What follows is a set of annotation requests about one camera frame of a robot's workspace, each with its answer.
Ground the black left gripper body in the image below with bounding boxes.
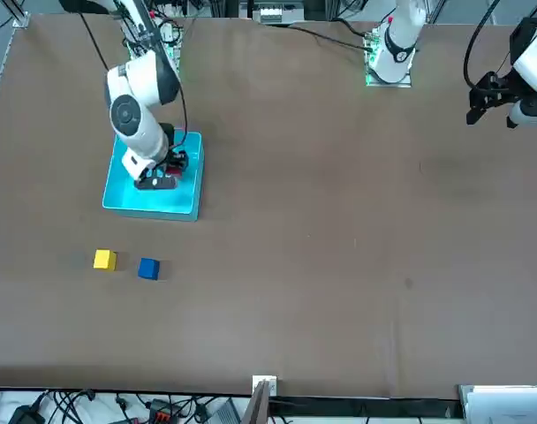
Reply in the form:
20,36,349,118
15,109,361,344
471,70,518,110

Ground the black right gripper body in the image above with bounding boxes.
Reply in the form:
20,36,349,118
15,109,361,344
155,148,178,171

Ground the blue cube block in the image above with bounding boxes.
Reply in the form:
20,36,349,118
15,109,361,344
138,258,162,281

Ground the yellow cube block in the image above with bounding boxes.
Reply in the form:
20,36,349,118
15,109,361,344
93,249,119,272

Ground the cyan open box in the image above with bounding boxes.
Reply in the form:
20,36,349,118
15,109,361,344
101,131,206,223

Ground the white flat box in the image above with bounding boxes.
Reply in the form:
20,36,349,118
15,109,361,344
456,383,537,424

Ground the power strip with red switches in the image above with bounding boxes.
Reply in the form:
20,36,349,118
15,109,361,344
147,398,172,424

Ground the black power adapter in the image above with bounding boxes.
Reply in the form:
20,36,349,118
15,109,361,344
8,404,47,424

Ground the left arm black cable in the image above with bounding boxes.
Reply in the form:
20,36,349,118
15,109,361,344
462,0,504,89

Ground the black table cable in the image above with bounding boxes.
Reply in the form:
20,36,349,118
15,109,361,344
268,18,375,61

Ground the aluminium frame post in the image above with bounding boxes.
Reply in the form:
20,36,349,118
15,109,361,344
241,378,272,424

